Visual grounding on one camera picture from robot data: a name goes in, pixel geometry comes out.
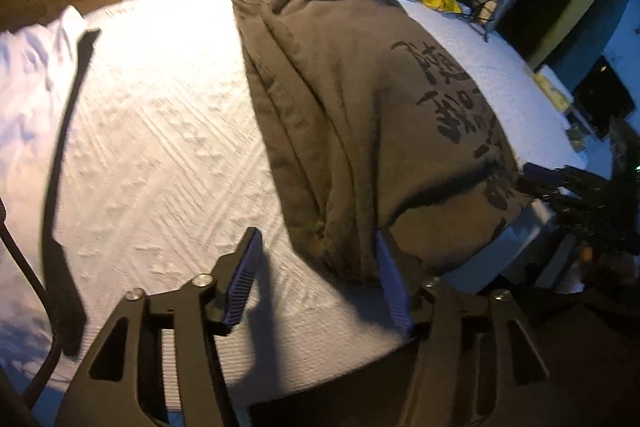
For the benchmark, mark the olive brown printed garment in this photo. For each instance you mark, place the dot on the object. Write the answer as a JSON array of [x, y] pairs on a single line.
[[370, 124]]

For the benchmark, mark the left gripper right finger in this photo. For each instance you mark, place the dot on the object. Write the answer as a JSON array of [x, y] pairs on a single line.
[[477, 362]]

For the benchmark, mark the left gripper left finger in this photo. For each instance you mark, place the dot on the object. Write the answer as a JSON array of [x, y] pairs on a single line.
[[120, 379]]

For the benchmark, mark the yellow snack packet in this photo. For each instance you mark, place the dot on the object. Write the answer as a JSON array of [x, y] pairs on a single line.
[[443, 6]]

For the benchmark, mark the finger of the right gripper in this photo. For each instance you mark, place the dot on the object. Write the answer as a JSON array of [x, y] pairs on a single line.
[[532, 173]]

